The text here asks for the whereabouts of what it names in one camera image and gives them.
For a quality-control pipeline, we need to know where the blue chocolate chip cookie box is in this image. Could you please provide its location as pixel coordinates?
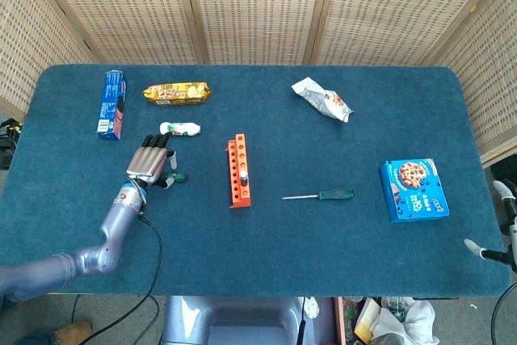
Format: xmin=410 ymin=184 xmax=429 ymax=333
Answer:
xmin=379 ymin=158 xmax=450 ymax=224

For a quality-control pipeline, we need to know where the large green-black screwdriver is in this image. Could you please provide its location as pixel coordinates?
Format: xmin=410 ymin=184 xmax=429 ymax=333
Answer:
xmin=281 ymin=187 xmax=355 ymax=202

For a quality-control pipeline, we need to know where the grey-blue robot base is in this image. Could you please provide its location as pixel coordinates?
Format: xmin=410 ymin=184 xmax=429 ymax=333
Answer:
xmin=161 ymin=295 xmax=338 ymax=345

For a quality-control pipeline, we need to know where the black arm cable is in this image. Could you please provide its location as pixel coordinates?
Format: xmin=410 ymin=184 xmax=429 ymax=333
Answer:
xmin=78 ymin=215 xmax=164 ymax=345
xmin=490 ymin=290 xmax=517 ymax=345

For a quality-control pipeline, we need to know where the white perforated plate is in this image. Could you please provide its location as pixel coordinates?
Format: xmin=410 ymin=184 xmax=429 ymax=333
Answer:
xmin=303 ymin=296 xmax=320 ymax=320

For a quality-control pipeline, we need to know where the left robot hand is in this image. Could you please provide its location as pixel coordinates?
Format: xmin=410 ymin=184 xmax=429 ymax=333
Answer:
xmin=125 ymin=133 xmax=178 ymax=191

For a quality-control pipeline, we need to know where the woven wicker folding screen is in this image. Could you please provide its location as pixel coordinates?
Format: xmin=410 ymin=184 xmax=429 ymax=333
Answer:
xmin=0 ymin=0 xmax=517 ymax=168

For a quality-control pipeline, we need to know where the black equipment with yellow cables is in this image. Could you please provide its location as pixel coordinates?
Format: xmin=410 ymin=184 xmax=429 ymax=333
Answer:
xmin=0 ymin=117 xmax=23 ymax=170

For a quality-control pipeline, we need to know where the orange tool holder rack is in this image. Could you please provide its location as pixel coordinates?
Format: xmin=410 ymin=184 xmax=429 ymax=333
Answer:
xmin=224 ymin=133 xmax=252 ymax=209

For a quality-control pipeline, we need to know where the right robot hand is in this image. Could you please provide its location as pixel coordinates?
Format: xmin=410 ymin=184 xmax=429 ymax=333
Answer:
xmin=463 ymin=180 xmax=517 ymax=273

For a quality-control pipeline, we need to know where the yellow cardboard box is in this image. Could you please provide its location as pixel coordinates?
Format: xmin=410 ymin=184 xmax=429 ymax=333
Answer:
xmin=354 ymin=298 xmax=383 ymax=342

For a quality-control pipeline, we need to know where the crumpled white snack bag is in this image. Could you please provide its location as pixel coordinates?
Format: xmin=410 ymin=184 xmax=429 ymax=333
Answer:
xmin=291 ymin=77 xmax=355 ymax=124

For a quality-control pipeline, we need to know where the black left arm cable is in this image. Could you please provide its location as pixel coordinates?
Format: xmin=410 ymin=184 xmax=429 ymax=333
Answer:
xmin=78 ymin=215 xmax=164 ymax=345

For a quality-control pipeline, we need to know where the brown shoe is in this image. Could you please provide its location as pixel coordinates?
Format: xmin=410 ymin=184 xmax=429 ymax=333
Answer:
xmin=54 ymin=319 xmax=93 ymax=345

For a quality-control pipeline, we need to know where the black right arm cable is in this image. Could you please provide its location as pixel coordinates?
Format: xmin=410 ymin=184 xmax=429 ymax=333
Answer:
xmin=490 ymin=290 xmax=517 ymax=345

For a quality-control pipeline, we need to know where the gold biscuit packet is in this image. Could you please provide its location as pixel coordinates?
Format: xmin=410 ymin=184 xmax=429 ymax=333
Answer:
xmin=142 ymin=82 xmax=212 ymax=107

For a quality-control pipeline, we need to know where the long blue cookie box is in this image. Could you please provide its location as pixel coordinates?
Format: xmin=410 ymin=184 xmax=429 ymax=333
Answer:
xmin=95 ymin=69 xmax=128 ymax=141

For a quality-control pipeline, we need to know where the blue felt table cover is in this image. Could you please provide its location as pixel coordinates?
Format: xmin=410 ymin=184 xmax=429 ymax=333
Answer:
xmin=0 ymin=64 xmax=512 ymax=297

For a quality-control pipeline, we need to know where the small white bottle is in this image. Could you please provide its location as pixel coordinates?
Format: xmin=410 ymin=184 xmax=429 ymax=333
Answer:
xmin=158 ymin=121 xmax=202 ymax=138

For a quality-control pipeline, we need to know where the white plastic bag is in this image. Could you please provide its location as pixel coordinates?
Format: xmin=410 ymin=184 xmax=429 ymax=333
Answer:
xmin=371 ymin=296 xmax=441 ymax=345

